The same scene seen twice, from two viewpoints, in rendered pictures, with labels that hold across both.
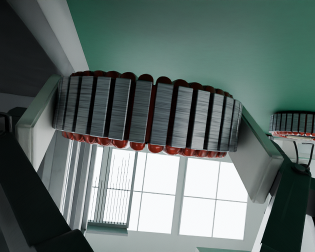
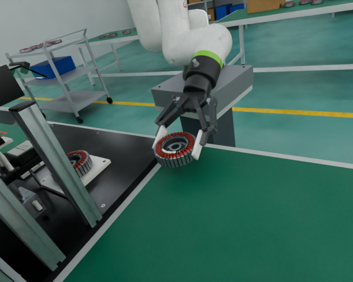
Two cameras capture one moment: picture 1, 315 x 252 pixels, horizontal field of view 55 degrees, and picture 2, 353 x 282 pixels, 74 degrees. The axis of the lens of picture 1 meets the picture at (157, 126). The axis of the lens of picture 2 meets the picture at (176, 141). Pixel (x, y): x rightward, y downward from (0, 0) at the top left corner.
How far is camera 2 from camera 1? 0.74 m
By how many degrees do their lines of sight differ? 134
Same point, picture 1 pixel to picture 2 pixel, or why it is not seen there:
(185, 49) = (181, 182)
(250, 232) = not seen: outside the picture
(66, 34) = (146, 179)
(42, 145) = (162, 132)
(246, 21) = (200, 166)
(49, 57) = (142, 172)
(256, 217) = not seen: outside the picture
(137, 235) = not seen: outside the picture
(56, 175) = (73, 180)
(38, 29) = (152, 164)
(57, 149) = (80, 192)
